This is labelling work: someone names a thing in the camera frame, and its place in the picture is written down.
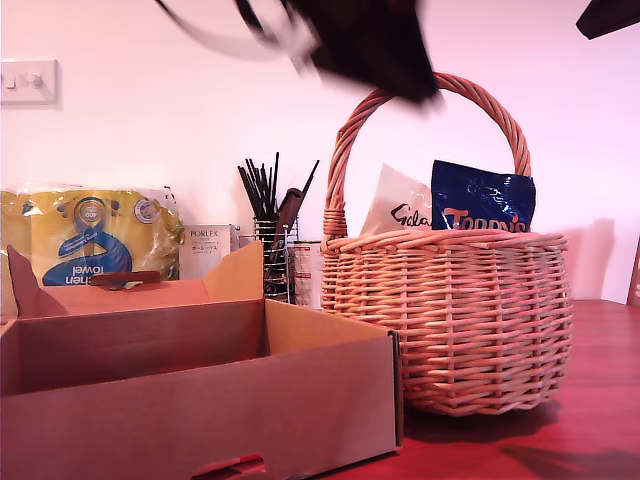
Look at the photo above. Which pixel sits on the yellow kitchen towel pack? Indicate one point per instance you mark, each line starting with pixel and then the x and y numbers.
pixel 100 220

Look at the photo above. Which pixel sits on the blue Terry's orange eggs bag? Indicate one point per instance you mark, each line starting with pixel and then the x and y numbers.
pixel 480 200

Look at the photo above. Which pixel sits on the dark brown wooden spatula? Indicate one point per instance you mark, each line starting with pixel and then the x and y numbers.
pixel 287 205

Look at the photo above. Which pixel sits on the black chopstick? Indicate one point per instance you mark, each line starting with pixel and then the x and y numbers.
pixel 310 175
pixel 274 180
pixel 255 187
pixel 265 189
pixel 248 192

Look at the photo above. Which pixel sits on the white Porlex box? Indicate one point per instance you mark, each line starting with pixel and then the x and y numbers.
pixel 207 250

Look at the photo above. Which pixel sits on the white labelled tin can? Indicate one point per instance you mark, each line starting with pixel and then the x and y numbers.
pixel 306 275

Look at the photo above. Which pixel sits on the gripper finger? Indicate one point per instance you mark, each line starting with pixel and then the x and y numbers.
pixel 612 17
pixel 380 50

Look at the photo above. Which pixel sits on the white Galaxy creamy truffle bag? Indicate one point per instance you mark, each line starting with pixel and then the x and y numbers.
pixel 395 200

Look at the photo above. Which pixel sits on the brown cardboard box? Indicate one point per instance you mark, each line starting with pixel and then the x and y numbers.
pixel 200 410

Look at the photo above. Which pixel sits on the brown wooden picture frame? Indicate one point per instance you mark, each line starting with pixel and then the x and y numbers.
pixel 635 280

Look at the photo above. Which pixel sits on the white light switch plate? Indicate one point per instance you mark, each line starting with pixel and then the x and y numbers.
pixel 27 82

